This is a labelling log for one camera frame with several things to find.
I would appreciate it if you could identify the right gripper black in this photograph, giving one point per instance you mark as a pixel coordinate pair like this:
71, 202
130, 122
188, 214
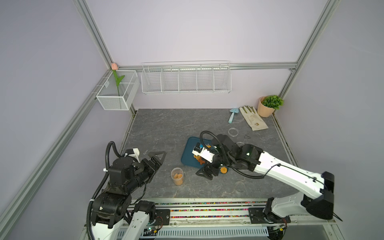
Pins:
203, 171

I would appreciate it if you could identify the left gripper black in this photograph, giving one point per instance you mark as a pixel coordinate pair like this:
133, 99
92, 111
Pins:
152, 168

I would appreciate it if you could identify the clear jar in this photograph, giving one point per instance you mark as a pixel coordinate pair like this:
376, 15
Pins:
177, 175
233, 132

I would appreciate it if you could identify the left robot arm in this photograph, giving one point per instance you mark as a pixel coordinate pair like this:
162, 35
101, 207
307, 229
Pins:
111, 205

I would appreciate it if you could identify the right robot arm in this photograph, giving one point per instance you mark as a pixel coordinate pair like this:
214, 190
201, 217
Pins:
315, 194

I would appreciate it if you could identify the dark brown star cookie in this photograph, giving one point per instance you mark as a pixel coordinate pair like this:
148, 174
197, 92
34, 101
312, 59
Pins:
201, 161

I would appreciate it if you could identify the teal plastic tray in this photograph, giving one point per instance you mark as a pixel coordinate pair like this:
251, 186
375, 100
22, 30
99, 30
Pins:
187, 156

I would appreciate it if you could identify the round brown cookie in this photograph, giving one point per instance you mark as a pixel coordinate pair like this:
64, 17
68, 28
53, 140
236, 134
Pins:
224, 170

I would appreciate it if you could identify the light blue garden trowel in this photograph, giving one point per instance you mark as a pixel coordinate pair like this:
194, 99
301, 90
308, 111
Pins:
233, 111

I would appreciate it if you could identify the beige gardening glove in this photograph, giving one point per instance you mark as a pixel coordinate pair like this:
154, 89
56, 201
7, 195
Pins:
252, 118

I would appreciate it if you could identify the potted green plant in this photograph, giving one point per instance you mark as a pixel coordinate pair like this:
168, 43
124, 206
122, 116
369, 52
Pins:
268, 104

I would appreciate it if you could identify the pink artificial tulip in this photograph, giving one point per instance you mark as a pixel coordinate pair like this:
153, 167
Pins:
118, 79

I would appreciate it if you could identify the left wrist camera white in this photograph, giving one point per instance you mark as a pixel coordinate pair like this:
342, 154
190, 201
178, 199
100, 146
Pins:
134, 153

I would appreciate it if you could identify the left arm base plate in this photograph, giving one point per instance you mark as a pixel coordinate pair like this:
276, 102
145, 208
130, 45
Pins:
162, 218

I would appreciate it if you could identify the white vented cable duct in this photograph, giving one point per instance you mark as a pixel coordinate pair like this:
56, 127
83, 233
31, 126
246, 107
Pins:
206, 233

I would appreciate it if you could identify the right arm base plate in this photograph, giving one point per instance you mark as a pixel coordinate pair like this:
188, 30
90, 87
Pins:
257, 216

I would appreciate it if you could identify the white mesh wall basket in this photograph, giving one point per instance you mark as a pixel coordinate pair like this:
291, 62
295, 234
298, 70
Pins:
108, 94

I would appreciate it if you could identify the white wire wall shelf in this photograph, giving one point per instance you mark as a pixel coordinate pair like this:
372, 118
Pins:
186, 77

